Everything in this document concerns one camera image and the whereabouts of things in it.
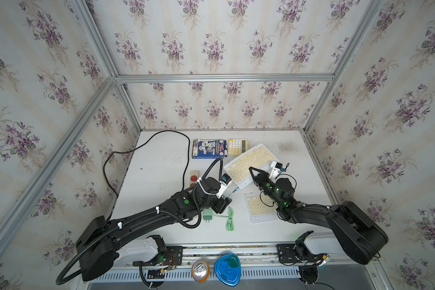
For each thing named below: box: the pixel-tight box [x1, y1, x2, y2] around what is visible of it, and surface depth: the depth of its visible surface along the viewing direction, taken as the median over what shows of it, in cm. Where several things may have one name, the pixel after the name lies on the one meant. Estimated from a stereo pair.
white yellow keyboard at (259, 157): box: [223, 143, 280, 190], surface depth 86 cm
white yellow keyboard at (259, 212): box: [244, 192, 280, 224], surface depth 87 cm
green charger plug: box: [203, 208, 213, 223], surface depth 84 cm
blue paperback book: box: [191, 138, 225, 159], surface depth 109 cm
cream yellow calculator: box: [227, 137, 250, 155], surface depth 113 cm
